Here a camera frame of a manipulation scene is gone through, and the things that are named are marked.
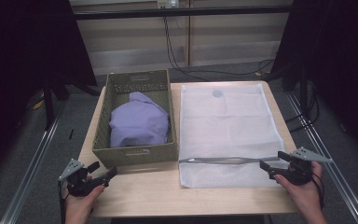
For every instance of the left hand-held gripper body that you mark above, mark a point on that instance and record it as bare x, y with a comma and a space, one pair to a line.
74, 183

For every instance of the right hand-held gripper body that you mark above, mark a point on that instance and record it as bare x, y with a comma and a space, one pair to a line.
300, 171

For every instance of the green woven basket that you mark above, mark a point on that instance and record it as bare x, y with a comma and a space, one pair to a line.
104, 137

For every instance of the purple cloth garment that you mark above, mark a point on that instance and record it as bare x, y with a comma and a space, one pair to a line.
140, 123

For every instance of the white mesh laundry bag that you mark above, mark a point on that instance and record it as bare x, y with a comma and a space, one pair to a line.
227, 127

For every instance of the person's right hand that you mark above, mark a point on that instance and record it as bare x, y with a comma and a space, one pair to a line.
307, 194

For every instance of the person's left hand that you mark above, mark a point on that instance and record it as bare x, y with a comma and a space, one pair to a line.
79, 208

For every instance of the black stand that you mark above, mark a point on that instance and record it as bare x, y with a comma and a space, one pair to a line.
48, 105
304, 93

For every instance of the yellow floor tape piece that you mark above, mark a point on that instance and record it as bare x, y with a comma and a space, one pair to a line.
38, 104

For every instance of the black curtain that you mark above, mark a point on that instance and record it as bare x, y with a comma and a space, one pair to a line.
28, 46
338, 62

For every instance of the black horizontal bar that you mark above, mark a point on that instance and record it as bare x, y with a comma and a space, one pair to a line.
183, 12

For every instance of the metal floor rail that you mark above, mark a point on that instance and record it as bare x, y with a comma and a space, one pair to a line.
31, 174
332, 174

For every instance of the white wall socket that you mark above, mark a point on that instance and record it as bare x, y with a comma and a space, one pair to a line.
167, 3

